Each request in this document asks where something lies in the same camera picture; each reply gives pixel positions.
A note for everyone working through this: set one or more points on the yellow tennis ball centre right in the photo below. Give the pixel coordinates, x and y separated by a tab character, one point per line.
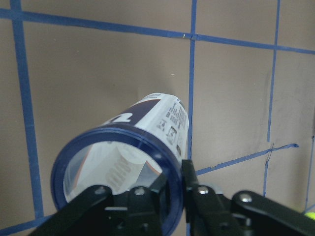
310	215

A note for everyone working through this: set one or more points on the white blue tennis ball can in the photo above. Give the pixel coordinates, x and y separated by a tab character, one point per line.
132	149

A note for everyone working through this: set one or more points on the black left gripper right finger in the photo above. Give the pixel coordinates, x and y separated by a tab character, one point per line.
211	213

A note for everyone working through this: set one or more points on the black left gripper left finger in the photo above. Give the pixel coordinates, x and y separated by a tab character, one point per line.
139	211

